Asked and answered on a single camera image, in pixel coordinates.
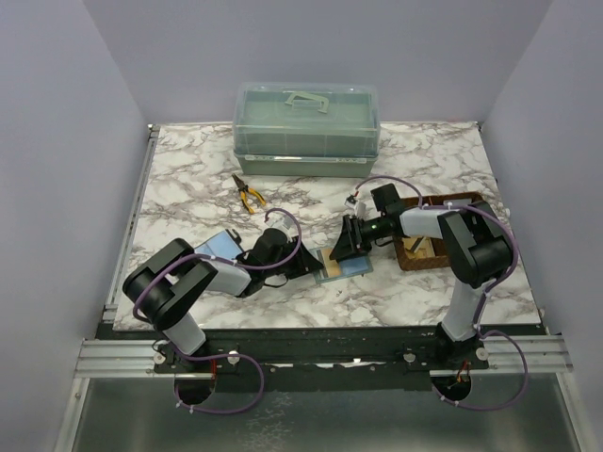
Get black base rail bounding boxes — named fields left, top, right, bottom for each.
left=155, top=326, right=488, bottom=392

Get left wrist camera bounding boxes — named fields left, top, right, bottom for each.
left=270, top=214, right=296, bottom=237

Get brown woven basket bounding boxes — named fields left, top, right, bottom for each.
left=393, top=191, right=483, bottom=271

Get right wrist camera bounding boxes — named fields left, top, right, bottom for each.
left=344, top=191, right=367, bottom=218

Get green clear-lid storage box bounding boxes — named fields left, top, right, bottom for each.
left=232, top=82, right=381, bottom=178

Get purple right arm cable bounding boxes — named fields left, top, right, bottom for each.
left=355, top=176, right=529, bottom=412

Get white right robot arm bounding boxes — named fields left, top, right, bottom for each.
left=330, top=184, right=518, bottom=343

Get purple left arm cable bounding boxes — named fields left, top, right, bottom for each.
left=133, top=209, right=302, bottom=416

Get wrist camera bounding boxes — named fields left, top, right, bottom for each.
left=270, top=214, right=296, bottom=237
left=344, top=191, right=367, bottom=218

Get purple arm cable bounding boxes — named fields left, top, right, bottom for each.
left=355, top=176, right=529, bottom=412
left=133, top=209, right=302, bottom=416

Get light green card holder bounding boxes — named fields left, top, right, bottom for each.
left=310, top=248, right=373, bottom=284

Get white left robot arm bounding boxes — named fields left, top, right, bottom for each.
left=122, top=228, right=324, bottom=355

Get aluminium frame rail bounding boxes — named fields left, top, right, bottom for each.
left=74, top=124, right=160, bottom=379

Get yellow handled pliers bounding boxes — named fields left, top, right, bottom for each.
left=232, top=174, right=267, bottom=215

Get gold magnetic stripe card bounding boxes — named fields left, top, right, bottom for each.
left=319, top=248, right=342, bottom=280

